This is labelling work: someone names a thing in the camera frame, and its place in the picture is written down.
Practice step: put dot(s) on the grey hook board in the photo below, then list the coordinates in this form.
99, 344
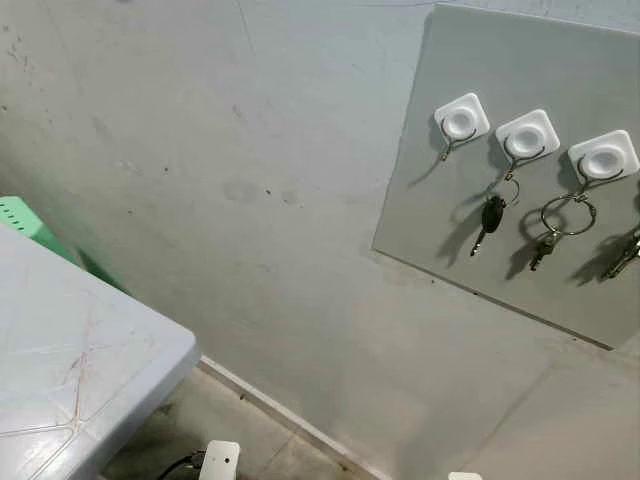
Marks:
560, 90

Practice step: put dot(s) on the black car key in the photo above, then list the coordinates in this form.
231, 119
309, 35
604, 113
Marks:
492, 213

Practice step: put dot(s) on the white plastic table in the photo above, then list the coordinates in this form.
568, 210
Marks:
80, 350

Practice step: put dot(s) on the white square wall hook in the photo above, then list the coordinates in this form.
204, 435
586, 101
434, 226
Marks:
461, 120
527, 137
604, 158

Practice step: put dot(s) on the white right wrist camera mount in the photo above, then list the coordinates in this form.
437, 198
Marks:
465, 476

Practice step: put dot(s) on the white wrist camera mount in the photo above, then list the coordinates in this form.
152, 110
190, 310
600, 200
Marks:
220, 462
465, 476

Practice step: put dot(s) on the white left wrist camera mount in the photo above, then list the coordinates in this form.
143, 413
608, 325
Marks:
220, 462

